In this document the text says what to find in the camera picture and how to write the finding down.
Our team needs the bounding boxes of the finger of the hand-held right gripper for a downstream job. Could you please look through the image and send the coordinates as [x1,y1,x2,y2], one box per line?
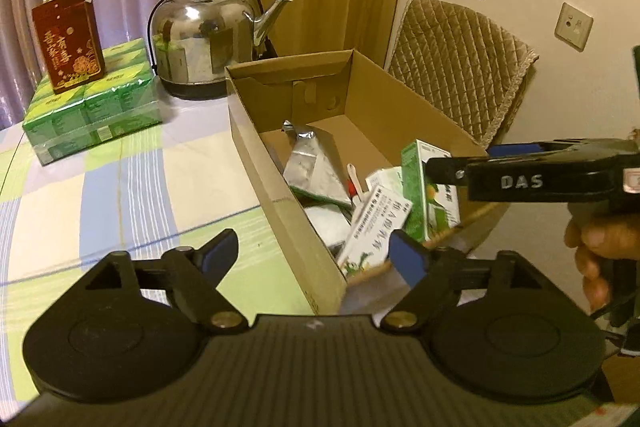
[425,156,472,186]
[489,138,640,160]

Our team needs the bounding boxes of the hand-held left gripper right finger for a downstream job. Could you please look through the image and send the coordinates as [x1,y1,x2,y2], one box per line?
[382,229,541,335]

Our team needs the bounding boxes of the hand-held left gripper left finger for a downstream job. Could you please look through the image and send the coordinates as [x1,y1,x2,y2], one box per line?
[82,228,251,335]

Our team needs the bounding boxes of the green carton box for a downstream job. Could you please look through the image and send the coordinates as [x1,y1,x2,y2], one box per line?
[401,139,462,244]

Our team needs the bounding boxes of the white bamboo print box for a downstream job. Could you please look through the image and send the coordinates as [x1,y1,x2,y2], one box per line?
[336,186,413,279]

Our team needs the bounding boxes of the brown cardboard box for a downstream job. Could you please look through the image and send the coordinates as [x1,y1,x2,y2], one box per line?
[224,49,506,315]

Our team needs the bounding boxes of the silver foil pouch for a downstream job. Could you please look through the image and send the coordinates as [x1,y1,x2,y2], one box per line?
[282,120,353,208]

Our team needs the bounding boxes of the person's right hand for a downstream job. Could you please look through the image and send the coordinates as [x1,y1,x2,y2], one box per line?
[564,204,621,314]

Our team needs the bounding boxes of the checked blue green tablecloth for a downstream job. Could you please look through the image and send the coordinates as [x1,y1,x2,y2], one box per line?
[0,94,346,413]

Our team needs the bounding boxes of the quilted beige chair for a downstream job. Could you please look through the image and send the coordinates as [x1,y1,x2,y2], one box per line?
[385,0,541,148]

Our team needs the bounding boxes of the green tissue multipack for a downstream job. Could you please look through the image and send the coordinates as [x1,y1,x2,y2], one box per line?
[22,38,163,166]

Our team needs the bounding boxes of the stainless steel kettle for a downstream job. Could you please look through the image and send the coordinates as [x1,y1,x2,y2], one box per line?
[147,0,294,100]

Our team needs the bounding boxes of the tall red gift box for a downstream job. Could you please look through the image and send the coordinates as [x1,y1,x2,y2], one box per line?
[31,0,106,95]

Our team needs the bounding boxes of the white wall outlet plate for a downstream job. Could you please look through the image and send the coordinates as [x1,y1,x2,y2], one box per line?
[555,2,594,52]

